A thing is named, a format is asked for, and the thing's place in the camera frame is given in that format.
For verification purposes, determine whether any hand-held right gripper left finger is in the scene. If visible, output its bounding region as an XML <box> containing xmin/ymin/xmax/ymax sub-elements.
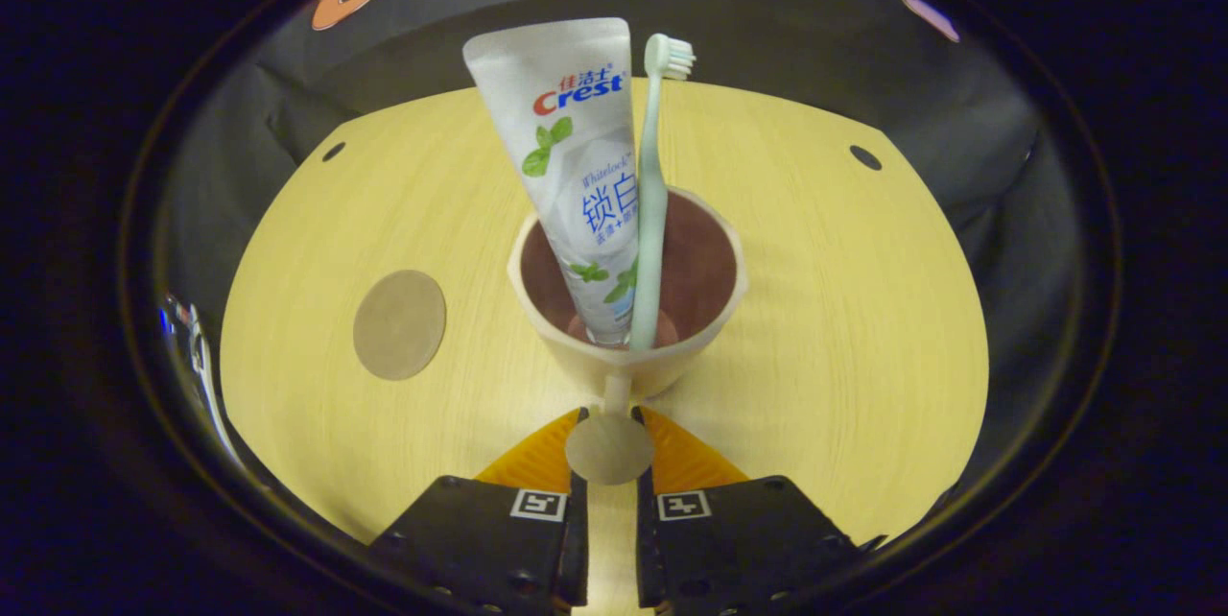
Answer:
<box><xmin>369</xmin><ymin>405</ymin><xmax>589</xmax><ymax>616</ymax></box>

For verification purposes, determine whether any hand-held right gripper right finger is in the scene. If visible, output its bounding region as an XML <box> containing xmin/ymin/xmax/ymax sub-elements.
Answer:
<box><xmin>633</xmin><ymin>405</ymin><xmax>864</xmax><ymax>616</ymax></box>

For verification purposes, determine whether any beige cup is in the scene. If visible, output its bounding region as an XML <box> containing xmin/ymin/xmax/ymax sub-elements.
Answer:
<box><xmin>507</xmin><ymin>186</ymin><xmax>749</xmax><ymax>487</ymax></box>

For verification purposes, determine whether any round brown coaster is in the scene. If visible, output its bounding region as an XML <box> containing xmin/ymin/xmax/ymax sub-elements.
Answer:
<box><xmin>352</xmin><ymin>270</ymin><xmax>448</xmax><ymax>382</ymax></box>

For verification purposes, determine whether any white toothbrush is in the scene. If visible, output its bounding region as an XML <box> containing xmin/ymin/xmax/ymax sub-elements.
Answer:
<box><xmin>628</xmin><ymin>33</ymin><xmax>697</xmax><ymax>353</ymax></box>

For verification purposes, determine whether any white toothpaste tube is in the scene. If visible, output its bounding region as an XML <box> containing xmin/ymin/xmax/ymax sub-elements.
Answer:
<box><xmin>462</xmin><ymin>17</ymin><xmax>642</xmax><ymax>348</ymax></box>

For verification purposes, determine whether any black backdrop cloth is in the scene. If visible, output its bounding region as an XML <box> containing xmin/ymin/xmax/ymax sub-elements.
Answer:
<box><xmin>158</xmin><ymin>0</ymin><xmax>1066</xmax><ymax>329</ymax></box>

